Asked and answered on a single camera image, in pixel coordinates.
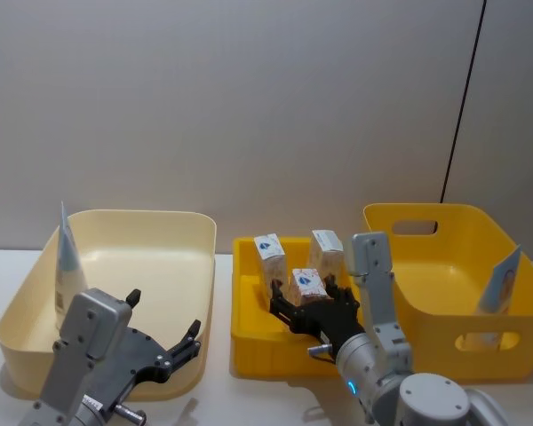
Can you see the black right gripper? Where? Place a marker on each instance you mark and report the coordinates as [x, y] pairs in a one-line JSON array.
[[333, 324]]

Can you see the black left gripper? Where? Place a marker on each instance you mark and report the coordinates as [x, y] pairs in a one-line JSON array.
[[133, 355]]

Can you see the small white carton box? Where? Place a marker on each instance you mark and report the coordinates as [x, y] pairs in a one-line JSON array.
[[271, 257], [308, 286], [326, 253]]

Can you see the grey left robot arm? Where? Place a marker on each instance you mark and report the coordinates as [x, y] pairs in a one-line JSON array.
[[93, 319]]

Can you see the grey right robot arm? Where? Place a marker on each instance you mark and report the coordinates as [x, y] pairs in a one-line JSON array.
[[426, 399]]

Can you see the shallow yellow plastic tray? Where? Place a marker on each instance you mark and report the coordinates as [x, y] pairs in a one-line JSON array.
[[253, 346]]

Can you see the cream plastic bin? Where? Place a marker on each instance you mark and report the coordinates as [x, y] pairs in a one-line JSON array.
[[137, 248]]

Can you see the white squeeze tube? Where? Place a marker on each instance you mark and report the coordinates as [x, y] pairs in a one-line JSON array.
[[69, 266], [499, 284]]

